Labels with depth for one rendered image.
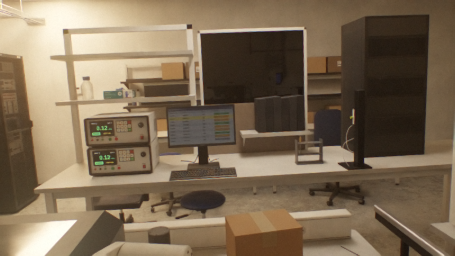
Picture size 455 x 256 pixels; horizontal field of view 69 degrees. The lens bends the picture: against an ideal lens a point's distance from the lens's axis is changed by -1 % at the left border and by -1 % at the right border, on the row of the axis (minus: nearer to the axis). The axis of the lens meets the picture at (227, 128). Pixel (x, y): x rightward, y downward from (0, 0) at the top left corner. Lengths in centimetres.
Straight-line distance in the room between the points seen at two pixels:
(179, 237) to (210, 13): 419
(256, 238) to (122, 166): 157
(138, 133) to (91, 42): 311
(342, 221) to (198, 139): 137
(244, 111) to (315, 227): 168
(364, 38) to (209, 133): 133
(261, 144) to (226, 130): 56
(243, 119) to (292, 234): 186
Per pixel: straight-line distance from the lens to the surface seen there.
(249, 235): 107
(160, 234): 55
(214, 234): 131
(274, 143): 294
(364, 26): 271
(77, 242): 81
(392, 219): 141
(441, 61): 628
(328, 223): 138
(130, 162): 246
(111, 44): 527
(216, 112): 244
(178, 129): 246
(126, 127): 241
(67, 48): 303
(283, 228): 110
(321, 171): 233
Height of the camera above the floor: 153
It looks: 8 degrees down
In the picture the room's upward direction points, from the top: 2 degrees counter-clockwise
